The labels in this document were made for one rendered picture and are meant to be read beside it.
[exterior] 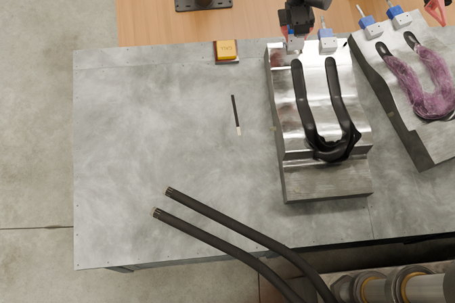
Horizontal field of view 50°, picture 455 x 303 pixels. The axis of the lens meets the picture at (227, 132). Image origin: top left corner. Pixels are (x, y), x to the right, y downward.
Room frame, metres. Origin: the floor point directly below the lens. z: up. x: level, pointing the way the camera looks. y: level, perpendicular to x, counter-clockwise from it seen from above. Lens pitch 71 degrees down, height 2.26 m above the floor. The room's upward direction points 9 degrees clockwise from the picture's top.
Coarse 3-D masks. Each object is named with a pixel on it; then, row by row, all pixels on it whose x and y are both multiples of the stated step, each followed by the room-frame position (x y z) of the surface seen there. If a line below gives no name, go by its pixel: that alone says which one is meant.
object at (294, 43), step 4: (288, 28) 0.81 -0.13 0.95; (288, 32) 0.80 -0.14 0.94; (292, 32) 0.80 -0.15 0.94; (288, 36) 0.78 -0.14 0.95; (292, 36) 0.78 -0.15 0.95; (288, 40) 0.77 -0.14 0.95; (292, 40) 0.77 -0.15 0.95; (296, 40) 0.77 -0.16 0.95; (300, 40) 0.77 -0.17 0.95; (304, 40) 0.77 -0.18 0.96; (288, 44) 0.75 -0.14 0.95; (292, 44) 0.75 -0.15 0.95; (296, 44) 0.76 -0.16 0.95; (300, 44) 0.76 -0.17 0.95; (304, 44) 0.76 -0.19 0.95; (288, 48) 0.75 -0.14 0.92; (292, 48) 0.76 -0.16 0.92; (296, 48) 0.76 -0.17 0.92; (300, 48) 0.77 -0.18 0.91
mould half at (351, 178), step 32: (288, 64) 0.72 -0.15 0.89; (320, 64) 0.73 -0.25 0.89; (288, 96) 0.61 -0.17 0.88; (320, 96) 0.63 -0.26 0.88; (352, 96) 0.65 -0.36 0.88; (288, 128) 0.49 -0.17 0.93; (320, 128) 0.51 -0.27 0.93; (288, 160) 0.41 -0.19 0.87; (352, 160) 0.45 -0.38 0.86; (288, 192) 0.32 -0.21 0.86; (320, 192) 0.34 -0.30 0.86; (352, 192) 0.35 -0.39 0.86
